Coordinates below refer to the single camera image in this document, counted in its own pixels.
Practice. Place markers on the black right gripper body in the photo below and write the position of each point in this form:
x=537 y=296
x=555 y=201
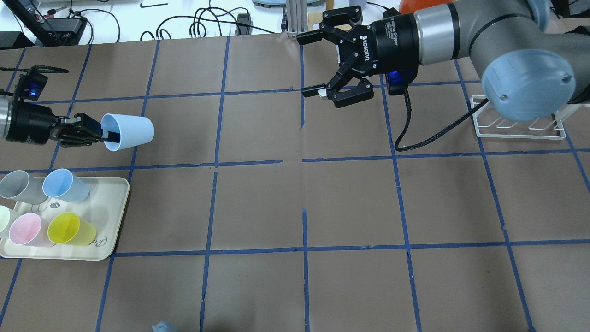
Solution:
x=393 y=42

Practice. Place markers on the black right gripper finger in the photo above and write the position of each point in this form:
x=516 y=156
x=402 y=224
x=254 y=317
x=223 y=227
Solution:
x=344 y=97
x=329 y=28

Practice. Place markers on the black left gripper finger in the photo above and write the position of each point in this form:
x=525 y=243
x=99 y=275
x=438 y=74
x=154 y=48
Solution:
x=87 y=128
x=78 y=141

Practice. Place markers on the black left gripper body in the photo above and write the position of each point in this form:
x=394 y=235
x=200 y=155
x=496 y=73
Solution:
x=28 y=122

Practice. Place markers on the light blue ikea cup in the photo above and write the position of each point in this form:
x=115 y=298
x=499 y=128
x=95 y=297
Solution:
x=126 y=131

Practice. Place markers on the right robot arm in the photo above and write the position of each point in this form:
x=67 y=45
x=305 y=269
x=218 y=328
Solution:
x=525 y=72

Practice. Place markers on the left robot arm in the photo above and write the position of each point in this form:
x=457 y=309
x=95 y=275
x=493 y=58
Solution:
x=65 y=127

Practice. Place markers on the grey plastic cup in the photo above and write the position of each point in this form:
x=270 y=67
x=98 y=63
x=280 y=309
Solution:
x=22 y=187

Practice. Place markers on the yellow plastic cup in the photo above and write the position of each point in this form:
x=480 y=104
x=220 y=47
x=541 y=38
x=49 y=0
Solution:
x=70 y=229

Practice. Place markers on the cream white plastic cup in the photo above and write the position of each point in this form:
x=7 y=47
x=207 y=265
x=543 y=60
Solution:
x=5 y=220

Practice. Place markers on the pink plastic cup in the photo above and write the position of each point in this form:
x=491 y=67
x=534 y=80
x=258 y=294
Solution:
x=31 y=230

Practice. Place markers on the wooden mug tree stand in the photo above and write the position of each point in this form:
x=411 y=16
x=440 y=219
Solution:
x=313 y=19

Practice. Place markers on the orange bucket with lid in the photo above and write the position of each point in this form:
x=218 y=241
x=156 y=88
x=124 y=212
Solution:
x=411 y=6

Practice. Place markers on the cream plastic tray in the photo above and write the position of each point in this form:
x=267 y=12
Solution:
x=104 y=208

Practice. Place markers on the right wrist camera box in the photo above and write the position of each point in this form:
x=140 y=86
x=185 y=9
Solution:
x=398 y=80

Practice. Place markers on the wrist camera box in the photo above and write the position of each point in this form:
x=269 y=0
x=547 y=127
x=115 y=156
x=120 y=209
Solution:
x=398 y=80
x=30 y=85

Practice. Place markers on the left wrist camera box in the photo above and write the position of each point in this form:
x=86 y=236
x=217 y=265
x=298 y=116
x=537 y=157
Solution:
x=30 y=85

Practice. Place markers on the aluminium frame post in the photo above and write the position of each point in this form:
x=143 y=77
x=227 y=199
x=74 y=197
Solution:
x=296 y=17

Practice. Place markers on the white wire cup rack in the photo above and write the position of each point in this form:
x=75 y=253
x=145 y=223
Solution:
x=489 y=124

